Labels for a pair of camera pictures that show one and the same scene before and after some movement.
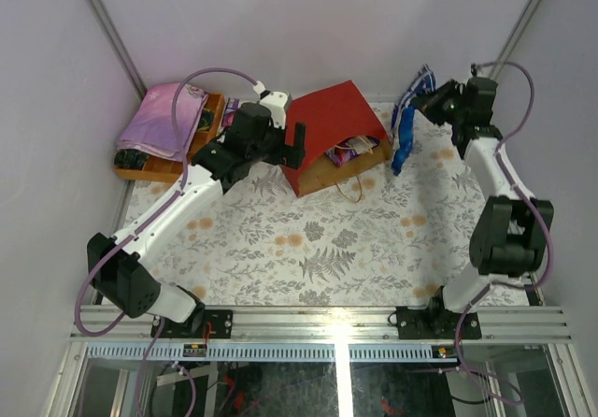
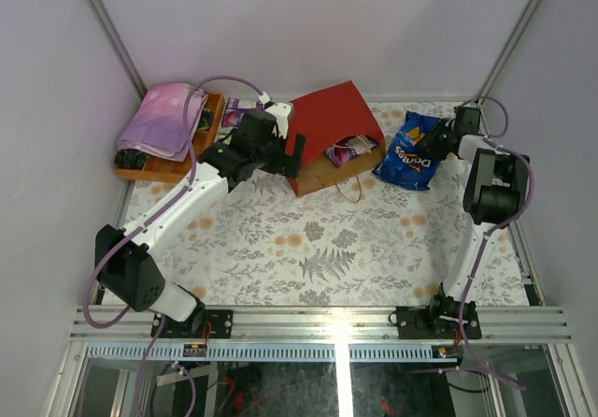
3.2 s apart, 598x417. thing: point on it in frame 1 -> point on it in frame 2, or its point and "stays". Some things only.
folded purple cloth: (151, 123) stays
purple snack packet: (349, 148) stays
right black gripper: (430, 104) -> (429, 140)
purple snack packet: (229, 116) stays
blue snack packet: (404, 117) -> (404, 164)
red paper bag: (333, 115) stays
